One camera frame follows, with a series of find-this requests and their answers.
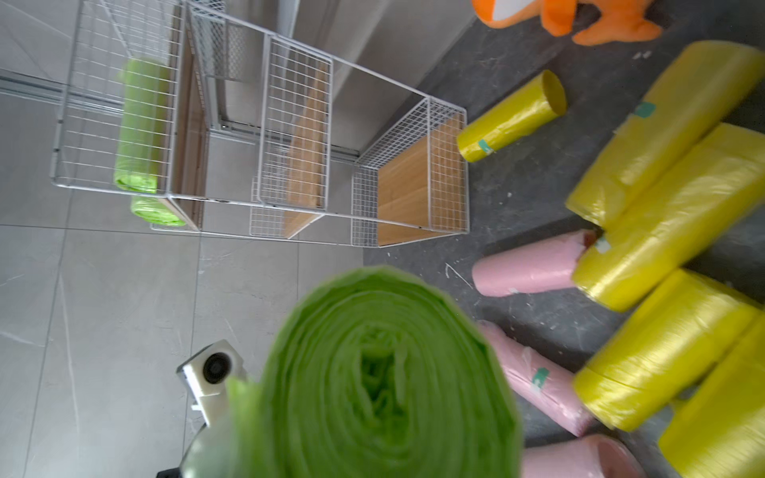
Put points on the pink roll lower left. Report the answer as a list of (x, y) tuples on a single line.
[(590, 456)]

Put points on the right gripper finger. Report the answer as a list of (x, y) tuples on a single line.
[(212, 453)]

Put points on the yellow roll near shelf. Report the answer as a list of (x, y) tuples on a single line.
[(538, 102)]

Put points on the yellow roll middle right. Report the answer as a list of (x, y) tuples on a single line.
[(719, 432)]

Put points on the green roll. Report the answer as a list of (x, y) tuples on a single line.
[(143, 133), (377, 374), (155, 212)]

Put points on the white wire three-tier shelf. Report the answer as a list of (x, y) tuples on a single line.
[(269, 138)]

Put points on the pink roll upper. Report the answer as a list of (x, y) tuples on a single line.
[(539, 267)]

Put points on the orange shark plush toy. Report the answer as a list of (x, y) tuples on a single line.
[(620, 20)]

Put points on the pink roll left middle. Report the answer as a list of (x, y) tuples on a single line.
[(540, 381)]

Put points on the yellow roll upper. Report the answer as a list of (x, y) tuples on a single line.
[(699, 89)]

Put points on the pink roll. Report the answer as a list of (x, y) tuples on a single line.
[(540, 381), (539, 267), (590, 456)]

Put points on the yellow roll middle left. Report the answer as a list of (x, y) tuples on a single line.
[(680, 331)]

